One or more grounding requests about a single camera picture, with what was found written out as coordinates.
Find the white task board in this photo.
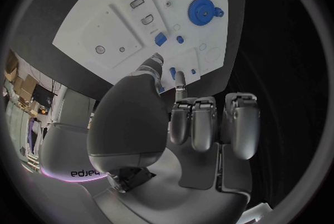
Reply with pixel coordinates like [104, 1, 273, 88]
[51, 0, 230, 95]

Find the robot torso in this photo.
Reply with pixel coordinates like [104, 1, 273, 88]
[38, 122, 110, 182]

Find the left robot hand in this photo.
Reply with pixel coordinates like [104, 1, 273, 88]
[86, 52, 262, 224]

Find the rack with cardboard boxes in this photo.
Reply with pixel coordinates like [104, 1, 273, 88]
[3, 50, 40, 118]

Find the large blue gear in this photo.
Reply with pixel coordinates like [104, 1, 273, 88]
[186, 0, 217, 27]

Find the blue block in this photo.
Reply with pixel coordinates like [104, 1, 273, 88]
[154, 32, 169, 47]

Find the dark screen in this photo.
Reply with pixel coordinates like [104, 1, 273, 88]
[32, 84, 58, 110]

